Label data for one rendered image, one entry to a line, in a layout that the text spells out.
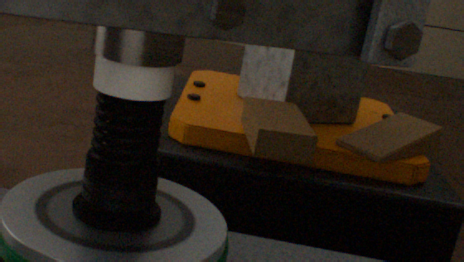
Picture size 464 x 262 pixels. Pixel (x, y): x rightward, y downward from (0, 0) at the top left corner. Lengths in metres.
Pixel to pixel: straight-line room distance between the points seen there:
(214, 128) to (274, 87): 0.19
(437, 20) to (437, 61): 0.43
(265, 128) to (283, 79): 0.24
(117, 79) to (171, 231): 0.15
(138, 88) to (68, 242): 0.14
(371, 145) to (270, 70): 0.26
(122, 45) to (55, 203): 0.18
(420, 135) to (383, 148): 0.10
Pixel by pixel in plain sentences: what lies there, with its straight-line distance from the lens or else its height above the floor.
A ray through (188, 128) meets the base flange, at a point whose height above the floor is 0.77.
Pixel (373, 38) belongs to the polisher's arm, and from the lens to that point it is 0.56.
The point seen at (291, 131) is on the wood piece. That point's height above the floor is 0.83.
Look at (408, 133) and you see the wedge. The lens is 1.28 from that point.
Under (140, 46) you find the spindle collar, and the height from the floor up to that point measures 1.03.
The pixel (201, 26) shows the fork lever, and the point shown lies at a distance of 0.51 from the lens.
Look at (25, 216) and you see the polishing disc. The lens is 0.59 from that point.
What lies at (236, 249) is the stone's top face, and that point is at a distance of 0.71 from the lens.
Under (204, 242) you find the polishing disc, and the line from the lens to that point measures 0.58.
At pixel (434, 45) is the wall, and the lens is 7.17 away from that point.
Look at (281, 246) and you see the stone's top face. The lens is 0.73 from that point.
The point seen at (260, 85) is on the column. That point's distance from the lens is 1.35.
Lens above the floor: 1.13
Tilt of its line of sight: 17 degrees down
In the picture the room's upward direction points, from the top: 9 degrees clockwise
